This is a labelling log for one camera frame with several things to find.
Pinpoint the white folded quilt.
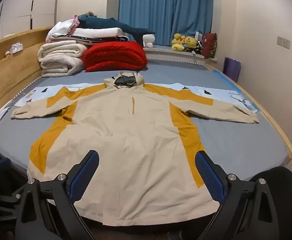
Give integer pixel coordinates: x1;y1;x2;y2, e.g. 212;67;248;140
71;27;124;40

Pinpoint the yellow duck plush toy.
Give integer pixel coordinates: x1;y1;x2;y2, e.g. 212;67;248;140
171;33;186;52

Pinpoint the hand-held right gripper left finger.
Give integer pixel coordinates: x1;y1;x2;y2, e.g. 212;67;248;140
15;150;100;240

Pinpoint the white and pink garment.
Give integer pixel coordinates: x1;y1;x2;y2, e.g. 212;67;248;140
45;15;79;42

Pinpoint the printed light blue cloth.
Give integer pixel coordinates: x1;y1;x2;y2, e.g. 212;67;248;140
13;82;260;114

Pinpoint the dark red cushion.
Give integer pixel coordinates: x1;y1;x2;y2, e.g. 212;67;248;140
201;32;217;59

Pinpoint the cream folded blanket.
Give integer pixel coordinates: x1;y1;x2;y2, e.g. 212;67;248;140
37;41;88;78

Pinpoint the blue shark plush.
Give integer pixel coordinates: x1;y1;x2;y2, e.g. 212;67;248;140
76;14;157;48

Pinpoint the grey window seat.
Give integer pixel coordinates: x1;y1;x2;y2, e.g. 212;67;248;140
143;44;218;63

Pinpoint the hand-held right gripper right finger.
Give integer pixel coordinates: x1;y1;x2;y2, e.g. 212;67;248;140
195;150;279;240

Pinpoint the blue curtain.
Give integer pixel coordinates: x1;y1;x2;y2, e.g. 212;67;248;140
118;0;214;46

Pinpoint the red folded quilt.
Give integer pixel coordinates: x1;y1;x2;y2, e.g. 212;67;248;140
83;41;148;73

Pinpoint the purple bag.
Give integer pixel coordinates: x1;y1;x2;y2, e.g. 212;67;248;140
223;57;242;83

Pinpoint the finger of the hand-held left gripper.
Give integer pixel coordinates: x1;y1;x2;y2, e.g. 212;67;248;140
0;158;12;175

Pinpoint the beige and yellow jacket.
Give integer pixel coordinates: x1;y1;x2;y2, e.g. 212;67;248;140
10;71;260;227

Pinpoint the yellow bear plush toy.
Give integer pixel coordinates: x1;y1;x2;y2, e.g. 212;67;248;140
183;37;197;50

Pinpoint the grey bed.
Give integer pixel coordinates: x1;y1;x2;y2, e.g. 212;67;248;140
0;58;292;180

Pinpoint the white wardrobe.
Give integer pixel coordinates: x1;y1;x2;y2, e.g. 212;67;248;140
0;0;62;41

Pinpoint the wooden headboard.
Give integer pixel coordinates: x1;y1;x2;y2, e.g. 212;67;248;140
0;26;54;128

